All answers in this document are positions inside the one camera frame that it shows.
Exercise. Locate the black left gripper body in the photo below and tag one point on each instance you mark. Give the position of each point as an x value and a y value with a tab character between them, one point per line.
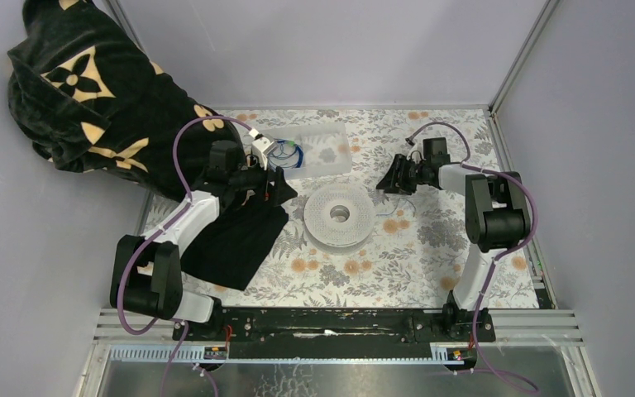
252	178

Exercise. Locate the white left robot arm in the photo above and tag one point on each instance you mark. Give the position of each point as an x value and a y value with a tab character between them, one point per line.
147	273

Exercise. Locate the coiled blue cable green tie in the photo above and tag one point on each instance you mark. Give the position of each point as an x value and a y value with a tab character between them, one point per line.
287	154

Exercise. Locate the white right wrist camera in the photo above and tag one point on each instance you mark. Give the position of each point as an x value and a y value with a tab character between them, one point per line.
414	152

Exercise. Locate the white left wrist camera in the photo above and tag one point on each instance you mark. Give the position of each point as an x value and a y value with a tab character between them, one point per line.
261	147

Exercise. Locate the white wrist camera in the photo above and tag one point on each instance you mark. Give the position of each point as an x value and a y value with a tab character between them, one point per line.
414	152
261	147

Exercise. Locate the aluminium frame rails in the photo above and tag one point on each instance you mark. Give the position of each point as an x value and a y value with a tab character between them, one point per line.
537	352

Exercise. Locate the white perforated spool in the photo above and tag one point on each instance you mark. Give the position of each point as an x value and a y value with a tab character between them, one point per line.
339	218

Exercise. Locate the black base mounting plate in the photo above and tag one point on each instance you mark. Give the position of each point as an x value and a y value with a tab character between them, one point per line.
319	333

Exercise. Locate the black patterned plush blanket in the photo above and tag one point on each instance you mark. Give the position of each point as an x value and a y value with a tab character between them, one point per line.
89	99

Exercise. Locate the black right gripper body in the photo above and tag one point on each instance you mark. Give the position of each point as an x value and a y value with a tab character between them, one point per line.
411	174

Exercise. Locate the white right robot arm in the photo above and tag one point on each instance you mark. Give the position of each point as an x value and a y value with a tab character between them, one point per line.
497	217

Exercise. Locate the black folded cloth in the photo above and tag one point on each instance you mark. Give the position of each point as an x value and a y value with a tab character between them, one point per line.
230	251

